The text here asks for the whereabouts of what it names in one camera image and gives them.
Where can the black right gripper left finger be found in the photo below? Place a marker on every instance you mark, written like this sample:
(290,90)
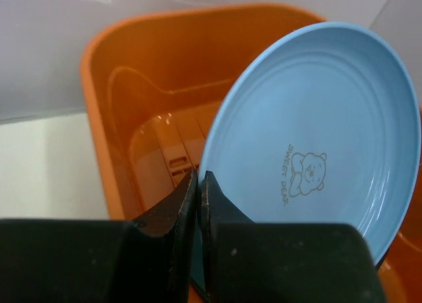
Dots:
(147,259)

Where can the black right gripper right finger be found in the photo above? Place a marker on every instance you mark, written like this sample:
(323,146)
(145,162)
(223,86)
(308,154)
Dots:
(246,261)

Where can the blue round plate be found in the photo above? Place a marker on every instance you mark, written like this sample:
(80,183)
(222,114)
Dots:
(322,127)

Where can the orange plastic bin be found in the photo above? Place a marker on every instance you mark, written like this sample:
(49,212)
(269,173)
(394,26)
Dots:
(153,85)

